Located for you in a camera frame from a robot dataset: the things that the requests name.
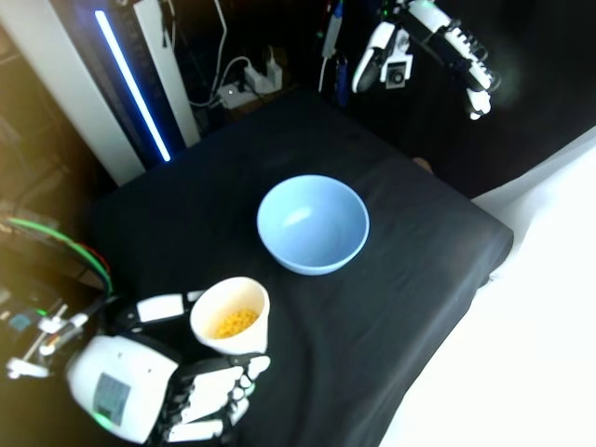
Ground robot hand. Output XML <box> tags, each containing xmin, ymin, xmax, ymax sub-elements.
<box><xmin>64</xmin><ymin>288</ymin><xmax>273</xmax><ymax>446</ymax></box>
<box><xmin>351</xmin><ymin>0</ymin><xmax>503</xmax><ymax>122</ymax></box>

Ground white cup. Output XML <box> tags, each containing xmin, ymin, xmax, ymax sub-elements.
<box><xmin>189</xmin><ymin>276</ymin><xmax>272</xmax><ymax>358</ymax></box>

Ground yellow beads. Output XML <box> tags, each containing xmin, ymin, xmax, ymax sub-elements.
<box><xmin>212</xmin><ymin>307</ymin><xmax>261</xmax><ymax>340</ymax></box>

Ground light blue bowl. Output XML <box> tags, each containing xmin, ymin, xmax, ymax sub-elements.
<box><xmin>256</xmin><ymin>174</ymin><xmax>372</xmax><ymax>277</ymax></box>

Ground blue hanging clip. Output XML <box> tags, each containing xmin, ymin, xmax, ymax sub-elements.
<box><xmin>334</xmin><ymin>53</ymin><xmax>350</xmax><ymax>106</ymax></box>

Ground white hanging dongle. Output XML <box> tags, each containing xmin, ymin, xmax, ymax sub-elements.
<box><xmin>320</xmin><ymin>0</ymin><xmax>346</xmax><ymax>61</ymax></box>

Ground white plug adapter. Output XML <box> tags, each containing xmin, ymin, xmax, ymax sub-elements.
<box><xmin>244</xmin><ymin>62</ymin><xmax>284</xmax><ymax>93</ymax></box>

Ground white power strip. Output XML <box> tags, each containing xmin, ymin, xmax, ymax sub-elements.
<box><xmin>215</xmin><ymin>81</ymin><xmax>262</xmax><ymax>110</ymax></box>

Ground black table cloth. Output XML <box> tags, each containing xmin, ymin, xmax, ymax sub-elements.
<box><xmin>86</xmin><ymin>88</ymin><xmax>516</xmax><ymax>447</ymax></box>

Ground wide white column panel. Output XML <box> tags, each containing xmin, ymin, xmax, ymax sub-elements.
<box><xmin>0</xmin><ymin>0</ymin><xmax>146</xmax><ymax>187</ymax></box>

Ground blue LED light strip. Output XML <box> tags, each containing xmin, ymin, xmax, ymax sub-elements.
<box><xmin>94</xmin><ymin>8</ymin><xmax>172</xmax><ymax>163</ymax></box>

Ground narrow white panel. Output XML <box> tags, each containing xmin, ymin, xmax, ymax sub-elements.
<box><xmin>132</xmin><ymin>0</ymin><xmax>201</xmax><ymax>149</ymax></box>

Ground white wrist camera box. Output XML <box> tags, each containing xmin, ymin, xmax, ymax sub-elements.
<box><xmin>379</xmin><ymin>32</ymin><xmax>415</xmax><ymax>89</ymax></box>

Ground red cable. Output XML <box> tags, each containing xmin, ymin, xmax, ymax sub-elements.
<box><xmin>69</xmin><ymin>241</ymin><xmax>112</xmax><ymax>283</ymax></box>

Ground green cable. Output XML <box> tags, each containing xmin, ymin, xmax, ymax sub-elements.
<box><xmin>7</xmin><ymin>216</ymin><xmax>115</xmax><ymax>299</ymax></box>

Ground white power cable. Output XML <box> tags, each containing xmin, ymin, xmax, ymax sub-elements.
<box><xmin>188</xmin><ymin>0</ymin><xmax>253</xmax><ymax>108</ymax></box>

